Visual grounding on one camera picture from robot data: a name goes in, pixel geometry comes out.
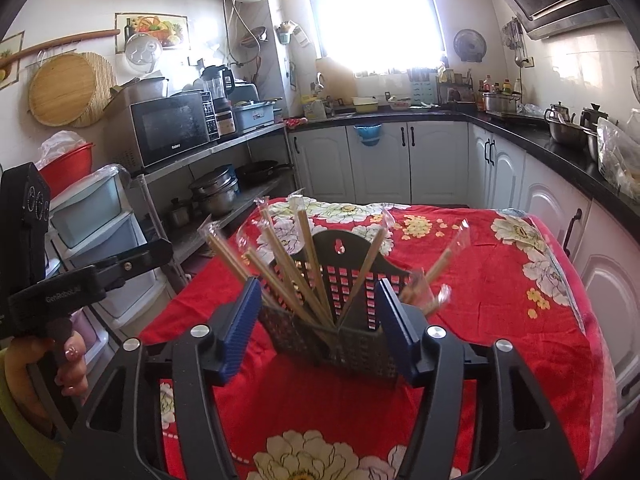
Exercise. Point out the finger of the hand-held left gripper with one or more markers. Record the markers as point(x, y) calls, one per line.
point(135, 262)

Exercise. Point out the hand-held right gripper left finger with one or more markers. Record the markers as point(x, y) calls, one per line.
point(242, 330)

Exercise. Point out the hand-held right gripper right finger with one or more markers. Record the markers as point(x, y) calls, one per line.
point(397, 330)

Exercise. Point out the black plastic utensil basket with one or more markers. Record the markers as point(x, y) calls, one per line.
point(345, 355)

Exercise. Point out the bunch of chopsticks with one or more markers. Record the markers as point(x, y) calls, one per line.
point(305, 235)

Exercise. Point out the row of hanging kitchen utensils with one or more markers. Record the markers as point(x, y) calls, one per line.
point(636, 82)

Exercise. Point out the person's left hand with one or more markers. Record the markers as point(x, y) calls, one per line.
point(72, 370)

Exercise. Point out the plastic drawer tower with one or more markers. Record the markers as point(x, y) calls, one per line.
point(100, 210)

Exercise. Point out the small steel pot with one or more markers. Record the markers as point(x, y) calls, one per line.
point(179, 212)

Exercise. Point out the red plastic basin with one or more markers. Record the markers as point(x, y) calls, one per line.
point(70, 170)

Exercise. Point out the crumpled clear plastic bag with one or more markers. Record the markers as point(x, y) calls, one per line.
point(60, 145)

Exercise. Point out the red floral tablecloth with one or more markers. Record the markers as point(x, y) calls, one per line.
point(500, 320)

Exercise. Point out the stacked steel pots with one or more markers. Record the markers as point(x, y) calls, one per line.
point(215, 192)

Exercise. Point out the black microwave oven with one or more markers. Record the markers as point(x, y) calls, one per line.
point(170, 132)

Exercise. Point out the round wooden board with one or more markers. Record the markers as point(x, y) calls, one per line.
point(62, 90)

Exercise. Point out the black frying pan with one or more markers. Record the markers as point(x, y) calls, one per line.
point(260, 170)

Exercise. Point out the woven bamboo mat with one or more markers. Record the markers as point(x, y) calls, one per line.
point(100, 100)

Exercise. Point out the white base cabinets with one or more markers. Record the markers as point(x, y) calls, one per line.
point(380, 170)

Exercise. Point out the metal shelf rack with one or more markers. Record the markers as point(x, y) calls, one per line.
point(250, 140)

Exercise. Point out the grey-blue kitchen appliance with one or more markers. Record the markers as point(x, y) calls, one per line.
point(252, 117)

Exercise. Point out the blue hanging bin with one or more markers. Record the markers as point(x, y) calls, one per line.
point(367, 135)

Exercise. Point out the black blender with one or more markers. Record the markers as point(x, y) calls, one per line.
point(217, 82)

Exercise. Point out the long wooden rolling pin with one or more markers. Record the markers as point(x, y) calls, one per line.
point(60, 42)

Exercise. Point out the clear round lid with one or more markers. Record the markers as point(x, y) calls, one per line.
point(143, 52)

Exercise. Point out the red dishcloth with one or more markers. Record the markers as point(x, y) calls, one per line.
point(295, 121)

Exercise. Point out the yellow dish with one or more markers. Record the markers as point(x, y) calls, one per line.
point(365, 105)

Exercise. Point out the white jug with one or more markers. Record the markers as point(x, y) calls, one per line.
point(313, 109)

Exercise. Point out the steel stockpot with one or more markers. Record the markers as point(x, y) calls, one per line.
point(500, 102)

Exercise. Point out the wooden cutting board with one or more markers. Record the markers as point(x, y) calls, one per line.
point(335, 80)

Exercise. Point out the steel basin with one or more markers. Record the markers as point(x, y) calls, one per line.
point(567, 135)

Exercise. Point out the cluster of condiment bottles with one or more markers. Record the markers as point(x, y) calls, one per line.
point(497, 85)

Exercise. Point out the large clear plastic bag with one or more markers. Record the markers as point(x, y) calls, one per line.
point(620, 155)

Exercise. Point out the dark steel kettle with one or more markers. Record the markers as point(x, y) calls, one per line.
point(594, 117)

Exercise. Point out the hanging ladles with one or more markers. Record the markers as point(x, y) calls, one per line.
point(512, 40)

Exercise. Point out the bright window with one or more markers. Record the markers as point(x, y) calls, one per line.
point(375, 15)

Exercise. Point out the fruit wall picture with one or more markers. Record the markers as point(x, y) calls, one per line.
point(160, 22)

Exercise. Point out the small wall fan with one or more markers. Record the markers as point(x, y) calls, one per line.
point(470, 45)

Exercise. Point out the wall socket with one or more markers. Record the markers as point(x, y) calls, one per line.
point(527, 62)

